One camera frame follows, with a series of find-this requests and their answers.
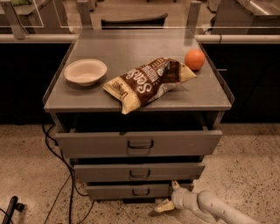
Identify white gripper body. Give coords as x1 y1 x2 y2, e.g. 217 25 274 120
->
171 187 197 210

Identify grey bottom drawer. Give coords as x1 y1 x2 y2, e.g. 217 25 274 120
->
87 183 173 200

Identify grey drawer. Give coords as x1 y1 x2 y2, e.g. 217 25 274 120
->
87 183 173 200
74 163 205 182
56 130 222 158

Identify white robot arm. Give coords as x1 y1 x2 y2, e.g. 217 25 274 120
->
154 180 260 224

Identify grey middle drawer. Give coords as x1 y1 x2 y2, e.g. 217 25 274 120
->
74 163 205 182

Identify grey metal drawer cabinet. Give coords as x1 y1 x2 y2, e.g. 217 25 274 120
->
42 30 235 205

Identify grey top drawer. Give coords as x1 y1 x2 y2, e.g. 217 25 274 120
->
56 130 222 158

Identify brown yellow chip bag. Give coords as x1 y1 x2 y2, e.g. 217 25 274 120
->
103 58 196 115

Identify orange fruit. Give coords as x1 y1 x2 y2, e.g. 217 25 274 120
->
185 49 206 71

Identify white paper bowl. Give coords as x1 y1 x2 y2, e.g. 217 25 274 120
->
63 59 107 87

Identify black object on floor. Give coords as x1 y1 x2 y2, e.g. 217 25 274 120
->
1 196 25 224

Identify black chair back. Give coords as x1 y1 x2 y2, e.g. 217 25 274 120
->
101 13 168 30

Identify grey counter in background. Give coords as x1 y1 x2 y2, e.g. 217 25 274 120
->
211 0 280 35

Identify clear acrylic barrier panel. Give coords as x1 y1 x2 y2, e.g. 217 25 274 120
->
0 0 280 40

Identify black floor cables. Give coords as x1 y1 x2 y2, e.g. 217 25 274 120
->
41 122 95 224

